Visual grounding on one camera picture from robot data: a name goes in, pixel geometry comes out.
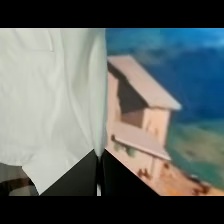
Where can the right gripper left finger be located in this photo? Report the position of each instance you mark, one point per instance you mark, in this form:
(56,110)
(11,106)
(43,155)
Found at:
(78,176)

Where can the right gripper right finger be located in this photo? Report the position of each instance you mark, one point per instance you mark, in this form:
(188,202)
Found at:
(123,178)

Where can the white shirt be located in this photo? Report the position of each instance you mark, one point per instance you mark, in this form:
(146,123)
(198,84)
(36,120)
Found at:
(50,100)

